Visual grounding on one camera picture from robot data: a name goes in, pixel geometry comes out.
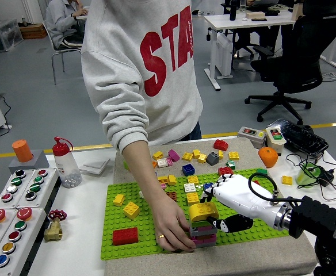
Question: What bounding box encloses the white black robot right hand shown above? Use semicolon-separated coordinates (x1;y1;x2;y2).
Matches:
199;172;284;234

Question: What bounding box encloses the person's right hand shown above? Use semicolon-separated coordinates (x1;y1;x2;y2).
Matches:
150;197;197;254

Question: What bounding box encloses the yellow curved toy brick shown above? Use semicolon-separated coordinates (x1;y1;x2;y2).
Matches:
188;201;220;224

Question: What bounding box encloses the multicolour toy brick stack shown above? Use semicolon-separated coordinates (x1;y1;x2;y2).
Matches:
188;220;218;250

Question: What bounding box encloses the yellow square toy brick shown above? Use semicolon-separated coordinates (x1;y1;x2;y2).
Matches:
123;201;140;221
186;191;200;205

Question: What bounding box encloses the large red toy brick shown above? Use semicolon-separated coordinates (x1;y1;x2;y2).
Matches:
112;227;139;247

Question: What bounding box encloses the grey sloped toy brick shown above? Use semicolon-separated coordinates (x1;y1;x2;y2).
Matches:
205;151;220;166

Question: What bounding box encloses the green toy baseplate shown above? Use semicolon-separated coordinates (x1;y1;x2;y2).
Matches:
100;168;301;261

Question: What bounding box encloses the red sloped toy brick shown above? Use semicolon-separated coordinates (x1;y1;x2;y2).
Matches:
213;139;230;151

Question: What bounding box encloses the blue toy brick with hole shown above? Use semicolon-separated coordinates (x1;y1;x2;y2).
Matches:
182;163;197;177

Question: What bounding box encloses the orange fruit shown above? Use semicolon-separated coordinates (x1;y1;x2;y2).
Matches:
257;147;279;168

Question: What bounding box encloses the grey-brown foam mat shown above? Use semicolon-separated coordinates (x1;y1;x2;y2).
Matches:
104;137;319;276

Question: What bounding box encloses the green translucent cup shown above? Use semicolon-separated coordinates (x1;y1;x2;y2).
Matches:
295;162;322;189

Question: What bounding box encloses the black keyboard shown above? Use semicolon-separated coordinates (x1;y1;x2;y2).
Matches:
267;118;329;158

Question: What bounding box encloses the black power adapter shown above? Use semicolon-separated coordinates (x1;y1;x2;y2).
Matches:
314;168;336;187

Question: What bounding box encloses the brass valve red handwheel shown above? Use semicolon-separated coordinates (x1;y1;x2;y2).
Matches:
43;209;67;243

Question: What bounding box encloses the clear squeeze bottle red cap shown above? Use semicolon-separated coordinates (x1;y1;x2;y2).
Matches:
52;136;83;189

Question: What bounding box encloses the grey four-button control box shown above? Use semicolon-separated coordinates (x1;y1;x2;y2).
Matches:
0;168;36;210
17;168;60;209

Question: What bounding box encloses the white computer tower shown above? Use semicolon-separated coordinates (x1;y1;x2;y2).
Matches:
215;33;234;79

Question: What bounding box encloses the grey block holder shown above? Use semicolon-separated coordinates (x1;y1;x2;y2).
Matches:
7;149;50;175

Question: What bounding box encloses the black office chair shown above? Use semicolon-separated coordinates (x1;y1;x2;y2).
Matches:
244;8;336;125

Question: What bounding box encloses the seated person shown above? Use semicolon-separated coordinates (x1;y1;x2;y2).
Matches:
45;0;89;50
232;0;295;58

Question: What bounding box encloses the orange cylinder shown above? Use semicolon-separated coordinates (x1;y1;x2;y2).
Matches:
12;139;34;163

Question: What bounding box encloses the wooden box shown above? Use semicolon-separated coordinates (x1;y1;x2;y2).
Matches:
245;11;266;20

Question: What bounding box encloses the black bottle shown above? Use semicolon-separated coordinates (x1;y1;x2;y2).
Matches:
229;0;240;21

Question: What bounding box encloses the grey metal chair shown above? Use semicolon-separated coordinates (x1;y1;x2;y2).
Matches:
43;21;84;86

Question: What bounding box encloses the wooden crate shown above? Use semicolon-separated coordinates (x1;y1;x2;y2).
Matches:
18;23;48;40

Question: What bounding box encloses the clear plastic storage box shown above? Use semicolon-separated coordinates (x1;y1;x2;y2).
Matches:
0;18;24;54

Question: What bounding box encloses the grey switch box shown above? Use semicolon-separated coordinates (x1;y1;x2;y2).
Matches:
237;126;267;150

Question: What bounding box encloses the cream switch box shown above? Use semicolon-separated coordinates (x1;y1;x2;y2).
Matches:
265;126;287;156

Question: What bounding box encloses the white wall switch plate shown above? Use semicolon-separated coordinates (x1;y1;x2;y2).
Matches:
79;158;111;176

